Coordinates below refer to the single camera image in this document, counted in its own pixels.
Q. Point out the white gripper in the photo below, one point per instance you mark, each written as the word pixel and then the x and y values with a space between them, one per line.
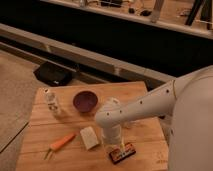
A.
pixel 112 136

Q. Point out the black orange eraser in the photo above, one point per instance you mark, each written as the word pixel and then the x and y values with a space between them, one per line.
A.
pixel 117 155

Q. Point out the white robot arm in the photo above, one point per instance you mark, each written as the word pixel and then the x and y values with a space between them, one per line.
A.
pixel 189 101

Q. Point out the white sponge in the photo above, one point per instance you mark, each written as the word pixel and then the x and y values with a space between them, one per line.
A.
pixel 89 137

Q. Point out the wooden board table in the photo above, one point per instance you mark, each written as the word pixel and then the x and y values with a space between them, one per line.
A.
pixel 44 128

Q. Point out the dark red bowl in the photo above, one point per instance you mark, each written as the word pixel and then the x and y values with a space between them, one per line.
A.
pixel 85 101

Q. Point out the orange carrot toy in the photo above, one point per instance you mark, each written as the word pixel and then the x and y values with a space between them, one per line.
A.
pixel 60 143

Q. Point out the black bag on floor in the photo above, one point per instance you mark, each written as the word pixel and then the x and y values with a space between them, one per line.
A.
pixel 53 75

